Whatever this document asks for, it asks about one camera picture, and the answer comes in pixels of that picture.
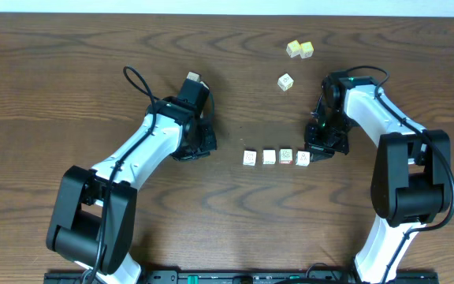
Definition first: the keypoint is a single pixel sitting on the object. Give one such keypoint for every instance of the wooden block yellow print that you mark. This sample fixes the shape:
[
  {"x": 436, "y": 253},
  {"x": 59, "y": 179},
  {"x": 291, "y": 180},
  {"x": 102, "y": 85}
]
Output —
[{"x": 293, "y": 49}]

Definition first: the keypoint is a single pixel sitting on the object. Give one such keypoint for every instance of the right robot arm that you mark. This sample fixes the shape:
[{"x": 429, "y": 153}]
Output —
[{"x": 412, "y": 187}]

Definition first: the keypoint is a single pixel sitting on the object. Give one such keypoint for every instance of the wooden block red print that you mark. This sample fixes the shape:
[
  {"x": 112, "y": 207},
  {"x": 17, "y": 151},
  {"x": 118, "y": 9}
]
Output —
[{"x": 193, "y": 76}]

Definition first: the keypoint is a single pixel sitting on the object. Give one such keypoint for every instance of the wooden block blue side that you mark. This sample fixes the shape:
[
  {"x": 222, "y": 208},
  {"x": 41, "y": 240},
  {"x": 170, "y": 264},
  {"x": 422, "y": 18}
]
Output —
[{"x": 249, "y": 158}]

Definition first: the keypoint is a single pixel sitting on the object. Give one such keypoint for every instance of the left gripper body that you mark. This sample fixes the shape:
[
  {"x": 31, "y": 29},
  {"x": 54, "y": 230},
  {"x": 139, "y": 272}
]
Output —
[{"x": 202, "y": 143}]

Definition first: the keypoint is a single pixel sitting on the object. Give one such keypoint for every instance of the wooden block yellow K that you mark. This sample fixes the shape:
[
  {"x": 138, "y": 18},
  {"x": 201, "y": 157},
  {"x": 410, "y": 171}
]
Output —
[{"x": 205, "y": 85}]

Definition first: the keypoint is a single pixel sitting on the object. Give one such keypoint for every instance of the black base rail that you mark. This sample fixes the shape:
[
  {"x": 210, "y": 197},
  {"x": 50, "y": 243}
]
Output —
[{"x": 257, "y": 277}]

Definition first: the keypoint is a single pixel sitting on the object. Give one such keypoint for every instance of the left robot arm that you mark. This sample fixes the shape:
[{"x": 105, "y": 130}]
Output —
[{"x": 94, "y": 214}]

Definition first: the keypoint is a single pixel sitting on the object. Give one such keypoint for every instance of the wooden block plain top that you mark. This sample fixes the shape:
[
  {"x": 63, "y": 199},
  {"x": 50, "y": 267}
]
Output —
[{"x": 269, "y": 157}]

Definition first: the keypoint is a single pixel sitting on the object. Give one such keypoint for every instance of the wooden block red side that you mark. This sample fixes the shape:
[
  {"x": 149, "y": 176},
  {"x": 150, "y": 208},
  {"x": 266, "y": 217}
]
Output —
[{"x": 303, "y": 158}]

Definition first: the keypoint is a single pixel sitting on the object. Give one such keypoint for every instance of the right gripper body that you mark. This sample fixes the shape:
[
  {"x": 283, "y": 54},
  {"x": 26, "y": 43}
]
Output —
[{"x": 333, "y": 135}]

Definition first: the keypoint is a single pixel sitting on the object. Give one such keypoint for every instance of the yellow framed wooden block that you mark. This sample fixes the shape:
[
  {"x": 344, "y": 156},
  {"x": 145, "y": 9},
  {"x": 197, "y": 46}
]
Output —
[{"x": 307, "y": 50}]

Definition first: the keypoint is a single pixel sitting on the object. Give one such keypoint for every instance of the wooden block soccer ball A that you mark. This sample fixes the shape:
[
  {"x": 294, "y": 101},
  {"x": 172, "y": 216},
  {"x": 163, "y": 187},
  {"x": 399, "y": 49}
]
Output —
[{"x": 285, "y": 156}]

